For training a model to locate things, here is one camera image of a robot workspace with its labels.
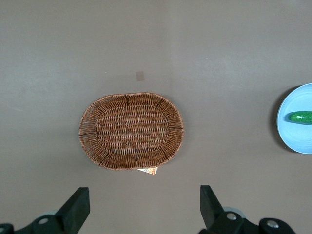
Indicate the brown wicker oval basket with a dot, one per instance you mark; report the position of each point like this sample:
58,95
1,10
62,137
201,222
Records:
131,131

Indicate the light blue round plate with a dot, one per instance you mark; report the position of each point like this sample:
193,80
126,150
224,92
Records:
297,141

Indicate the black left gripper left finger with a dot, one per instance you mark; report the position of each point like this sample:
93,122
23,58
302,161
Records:
70,214

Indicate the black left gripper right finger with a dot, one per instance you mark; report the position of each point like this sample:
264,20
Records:
214,219

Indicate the brown tape patch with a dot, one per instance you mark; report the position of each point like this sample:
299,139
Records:
140,75

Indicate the green cucumber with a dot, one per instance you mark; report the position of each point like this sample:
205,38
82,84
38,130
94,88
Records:
302,117

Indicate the orange paper tag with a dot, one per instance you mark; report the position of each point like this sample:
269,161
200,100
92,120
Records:
150,171

